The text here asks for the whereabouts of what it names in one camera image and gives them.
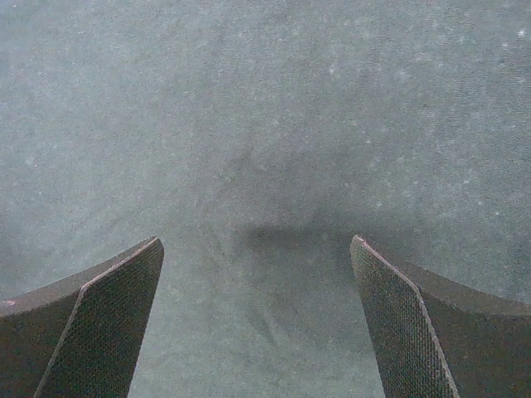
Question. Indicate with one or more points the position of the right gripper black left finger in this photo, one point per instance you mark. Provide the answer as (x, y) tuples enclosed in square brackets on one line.
[(81, 336)]

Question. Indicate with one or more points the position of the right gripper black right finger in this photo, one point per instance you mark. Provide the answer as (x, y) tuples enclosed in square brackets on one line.
[(433, 337)]

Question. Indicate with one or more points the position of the black t-shirt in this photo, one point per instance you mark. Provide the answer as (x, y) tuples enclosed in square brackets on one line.
[(256, 139)]

